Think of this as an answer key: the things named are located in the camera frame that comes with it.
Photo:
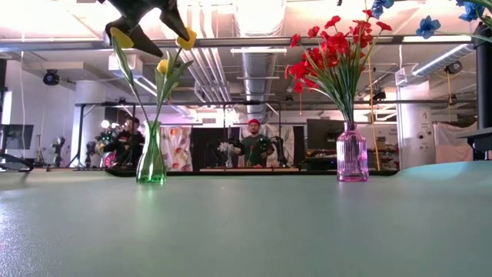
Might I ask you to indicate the pink ribbed glass vase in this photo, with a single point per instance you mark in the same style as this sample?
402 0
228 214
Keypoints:
351 154

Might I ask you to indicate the dark wall screen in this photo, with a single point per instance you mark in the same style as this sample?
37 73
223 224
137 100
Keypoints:
17 136

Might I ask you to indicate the green table mat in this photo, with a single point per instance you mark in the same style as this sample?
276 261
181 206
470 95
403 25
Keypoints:
246 231

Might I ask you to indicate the long ceiling light fixture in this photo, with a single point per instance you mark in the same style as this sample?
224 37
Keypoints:
257 50

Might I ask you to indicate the small blue flower bunch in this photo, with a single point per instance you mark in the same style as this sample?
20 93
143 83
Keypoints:
471 11

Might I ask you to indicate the black monitor pole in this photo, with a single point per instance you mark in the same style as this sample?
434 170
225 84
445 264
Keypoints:
485 92

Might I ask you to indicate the large blue flower bunch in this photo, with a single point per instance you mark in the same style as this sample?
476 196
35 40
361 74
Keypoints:
428 27

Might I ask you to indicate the grey overhead beam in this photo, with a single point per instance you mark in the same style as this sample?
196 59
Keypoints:
230 43

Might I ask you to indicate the black side desk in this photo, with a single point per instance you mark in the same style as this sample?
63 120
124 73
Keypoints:
480 140

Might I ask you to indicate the white ceiling unit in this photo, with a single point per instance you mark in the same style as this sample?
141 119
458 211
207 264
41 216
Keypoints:
138 61

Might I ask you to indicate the background black robot arm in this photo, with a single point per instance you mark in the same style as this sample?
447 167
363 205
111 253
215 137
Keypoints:
278 148
58 148

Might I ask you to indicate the black horizontal rail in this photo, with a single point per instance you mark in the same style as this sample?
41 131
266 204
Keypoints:
211 103

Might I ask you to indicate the pink cloth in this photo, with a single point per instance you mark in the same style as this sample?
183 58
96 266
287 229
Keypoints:
453 142

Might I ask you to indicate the white flower bouquet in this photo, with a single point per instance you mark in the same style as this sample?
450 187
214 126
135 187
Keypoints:
226 148

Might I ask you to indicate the black ceiling lamp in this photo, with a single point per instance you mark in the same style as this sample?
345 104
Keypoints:
51 77
454 67

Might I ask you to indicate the person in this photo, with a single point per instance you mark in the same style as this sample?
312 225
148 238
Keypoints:
128 144
255 148

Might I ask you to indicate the green glass vase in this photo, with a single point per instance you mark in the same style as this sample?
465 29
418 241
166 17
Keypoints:
151 161

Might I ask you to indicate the black monitor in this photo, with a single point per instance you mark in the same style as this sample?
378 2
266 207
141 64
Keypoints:
323 134

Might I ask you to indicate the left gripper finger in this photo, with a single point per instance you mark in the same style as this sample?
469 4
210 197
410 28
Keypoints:
144 40
175 19

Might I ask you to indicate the floral patterned curtain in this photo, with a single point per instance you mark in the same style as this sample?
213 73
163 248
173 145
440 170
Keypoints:
177 146

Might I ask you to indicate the white pillar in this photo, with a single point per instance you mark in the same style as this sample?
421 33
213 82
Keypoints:
417 127

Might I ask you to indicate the red flower bunch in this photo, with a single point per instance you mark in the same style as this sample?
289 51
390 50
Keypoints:
301 71
363 36
334 44

